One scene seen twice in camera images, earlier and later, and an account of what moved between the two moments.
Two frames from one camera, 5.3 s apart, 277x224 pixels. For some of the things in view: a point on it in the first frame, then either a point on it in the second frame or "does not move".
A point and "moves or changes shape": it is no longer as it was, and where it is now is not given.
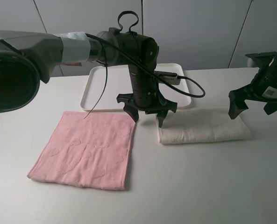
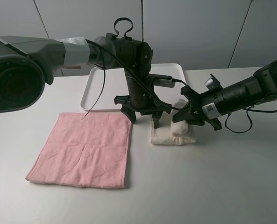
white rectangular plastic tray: [120, 83] does not move
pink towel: [88, 150] does not move
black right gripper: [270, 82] -> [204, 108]
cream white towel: [195, 126] moves or changes shape
